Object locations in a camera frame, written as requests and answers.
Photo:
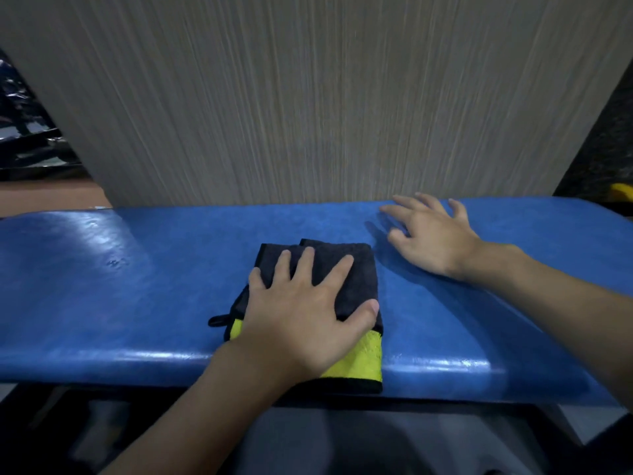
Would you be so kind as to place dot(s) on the grey and yellow cleaning cloth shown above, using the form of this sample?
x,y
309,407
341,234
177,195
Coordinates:
x,y
356,277

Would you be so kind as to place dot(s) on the person's right hand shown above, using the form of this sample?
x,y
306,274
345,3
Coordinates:
x,y
440,242

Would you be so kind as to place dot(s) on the person's left forearm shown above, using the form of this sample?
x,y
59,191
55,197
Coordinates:
x,y
198,420

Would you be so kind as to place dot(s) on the black gym equipment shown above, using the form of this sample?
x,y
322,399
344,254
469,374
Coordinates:
x,y
29,143

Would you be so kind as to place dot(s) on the blue padded bench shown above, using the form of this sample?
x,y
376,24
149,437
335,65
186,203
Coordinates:
x,y
123,301

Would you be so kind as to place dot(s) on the person's left hand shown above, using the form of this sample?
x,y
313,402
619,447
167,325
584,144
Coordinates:
x,y
296,331

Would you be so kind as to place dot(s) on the person's right forearm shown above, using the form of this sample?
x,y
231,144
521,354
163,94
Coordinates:
x,y
559,301

